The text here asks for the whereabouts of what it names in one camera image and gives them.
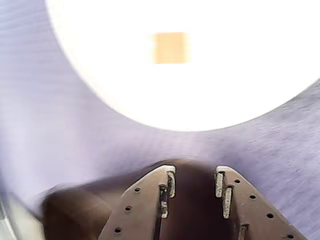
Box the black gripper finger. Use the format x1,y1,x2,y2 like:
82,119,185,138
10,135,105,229
214,164,309,240
98,164,177,240

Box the black round recipient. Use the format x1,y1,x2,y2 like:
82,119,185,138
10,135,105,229
37,159,241,240

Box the white round plate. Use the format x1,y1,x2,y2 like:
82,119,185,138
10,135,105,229
44,0,320,132

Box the blue textured cloth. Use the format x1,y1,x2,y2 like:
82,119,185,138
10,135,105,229
0,0,320,240

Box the red cube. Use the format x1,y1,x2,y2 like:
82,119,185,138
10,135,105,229
151,31,193,65

